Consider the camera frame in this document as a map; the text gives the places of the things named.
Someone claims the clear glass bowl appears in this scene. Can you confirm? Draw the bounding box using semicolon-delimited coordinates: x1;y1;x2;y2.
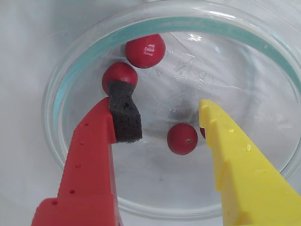
41;2;301;218

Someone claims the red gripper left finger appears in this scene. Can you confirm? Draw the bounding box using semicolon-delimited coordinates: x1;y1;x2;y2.
31;80;144;226

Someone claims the white table cloth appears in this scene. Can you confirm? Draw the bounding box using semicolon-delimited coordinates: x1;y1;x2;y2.
0;0;301;226

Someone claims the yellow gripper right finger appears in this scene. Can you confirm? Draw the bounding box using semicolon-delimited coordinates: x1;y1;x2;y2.
198;98;301;226

